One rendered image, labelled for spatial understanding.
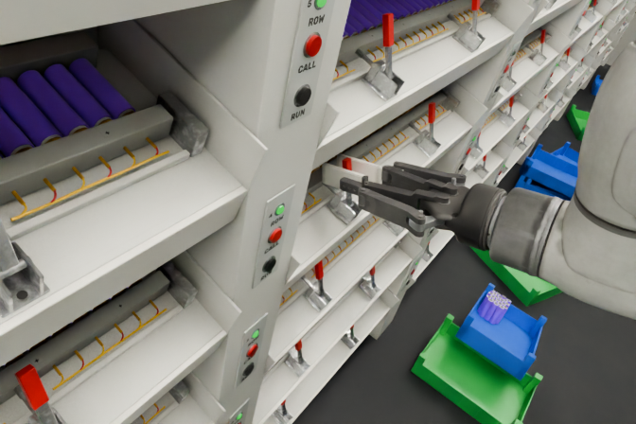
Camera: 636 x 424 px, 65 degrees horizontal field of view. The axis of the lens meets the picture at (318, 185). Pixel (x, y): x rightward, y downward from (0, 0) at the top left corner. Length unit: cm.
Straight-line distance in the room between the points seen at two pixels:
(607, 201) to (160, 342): 44
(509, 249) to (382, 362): 100
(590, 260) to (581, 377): 129
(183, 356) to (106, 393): 8
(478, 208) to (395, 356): 101
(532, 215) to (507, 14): 52
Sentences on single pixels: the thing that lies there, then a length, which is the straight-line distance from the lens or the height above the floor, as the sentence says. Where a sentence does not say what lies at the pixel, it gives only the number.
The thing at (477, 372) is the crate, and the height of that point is 0.
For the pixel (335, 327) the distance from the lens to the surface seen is 109.
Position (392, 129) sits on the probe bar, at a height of 80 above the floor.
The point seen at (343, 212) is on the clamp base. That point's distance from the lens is 71.
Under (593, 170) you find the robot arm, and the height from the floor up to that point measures 101.
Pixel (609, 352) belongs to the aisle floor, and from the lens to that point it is 195.
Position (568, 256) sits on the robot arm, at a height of 92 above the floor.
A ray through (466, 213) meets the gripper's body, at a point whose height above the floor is 89.
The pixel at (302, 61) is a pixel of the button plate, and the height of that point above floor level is 106.
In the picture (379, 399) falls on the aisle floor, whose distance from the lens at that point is 146.
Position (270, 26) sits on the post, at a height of 109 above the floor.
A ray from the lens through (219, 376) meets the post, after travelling 65.
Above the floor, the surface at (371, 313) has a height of 16.
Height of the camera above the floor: 122
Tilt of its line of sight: 37 degrees down
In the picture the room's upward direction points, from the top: 14 degrees clockwise
